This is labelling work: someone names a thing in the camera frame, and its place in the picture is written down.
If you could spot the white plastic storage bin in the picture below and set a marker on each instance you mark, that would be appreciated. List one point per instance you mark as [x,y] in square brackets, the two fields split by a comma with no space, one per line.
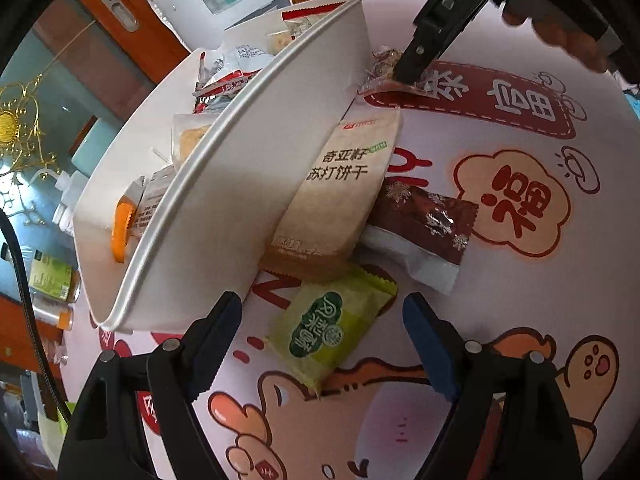
[225,200]

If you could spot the orange cap bottle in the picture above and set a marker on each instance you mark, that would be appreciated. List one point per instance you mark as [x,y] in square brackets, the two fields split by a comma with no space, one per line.
[52,314]

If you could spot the clear brown candy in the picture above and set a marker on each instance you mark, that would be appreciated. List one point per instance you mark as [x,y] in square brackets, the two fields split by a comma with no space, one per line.
[382,67]

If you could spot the green label bottle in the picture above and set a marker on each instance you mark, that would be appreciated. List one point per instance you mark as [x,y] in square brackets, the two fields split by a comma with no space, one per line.
[52,277]

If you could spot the red-ended clear snack packet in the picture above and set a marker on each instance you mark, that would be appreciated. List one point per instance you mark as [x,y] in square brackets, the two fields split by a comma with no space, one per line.
[302,22]

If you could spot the white pill bottle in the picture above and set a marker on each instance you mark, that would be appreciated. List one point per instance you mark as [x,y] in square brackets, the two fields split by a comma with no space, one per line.
[64,217]

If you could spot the white plastic dispenser box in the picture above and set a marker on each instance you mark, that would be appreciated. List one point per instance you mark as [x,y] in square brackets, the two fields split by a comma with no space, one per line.
[175,0]

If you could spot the white squeeze bottle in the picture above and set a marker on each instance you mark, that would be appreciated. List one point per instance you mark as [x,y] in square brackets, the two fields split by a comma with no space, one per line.
[72,185]

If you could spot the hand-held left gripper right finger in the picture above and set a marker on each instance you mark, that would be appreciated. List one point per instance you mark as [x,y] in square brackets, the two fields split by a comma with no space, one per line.
[430,350]

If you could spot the green pastry packet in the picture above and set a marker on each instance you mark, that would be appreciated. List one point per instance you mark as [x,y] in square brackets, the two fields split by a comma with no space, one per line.
[325,330]

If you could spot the pink printed tablecloth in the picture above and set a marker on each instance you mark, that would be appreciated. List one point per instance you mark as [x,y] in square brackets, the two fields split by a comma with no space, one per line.
[550,285]

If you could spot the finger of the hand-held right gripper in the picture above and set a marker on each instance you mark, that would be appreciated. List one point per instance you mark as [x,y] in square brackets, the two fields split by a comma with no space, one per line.
[425,47]

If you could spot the clear rice cracker packet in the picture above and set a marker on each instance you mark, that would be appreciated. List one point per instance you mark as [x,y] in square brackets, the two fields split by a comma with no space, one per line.
[190,140]
[279,41]

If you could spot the person's right hand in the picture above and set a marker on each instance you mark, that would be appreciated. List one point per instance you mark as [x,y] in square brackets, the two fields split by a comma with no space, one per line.
[565,35]

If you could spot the long kraft cracker packet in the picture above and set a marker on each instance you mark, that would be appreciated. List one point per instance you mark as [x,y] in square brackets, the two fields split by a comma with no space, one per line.
[335,200]

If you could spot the large white red snack bag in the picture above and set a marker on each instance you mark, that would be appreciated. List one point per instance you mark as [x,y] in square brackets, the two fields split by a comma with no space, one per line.
[240,57]

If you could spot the brown snowflake snack packet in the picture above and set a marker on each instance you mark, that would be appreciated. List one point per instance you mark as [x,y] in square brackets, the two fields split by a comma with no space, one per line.
[425,220]

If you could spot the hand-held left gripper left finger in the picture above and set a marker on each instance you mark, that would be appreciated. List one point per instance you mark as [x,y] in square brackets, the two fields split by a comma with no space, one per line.
[220,350]

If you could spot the gold ornament glass panel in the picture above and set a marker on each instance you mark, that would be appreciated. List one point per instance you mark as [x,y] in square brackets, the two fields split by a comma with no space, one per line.
[20,120]

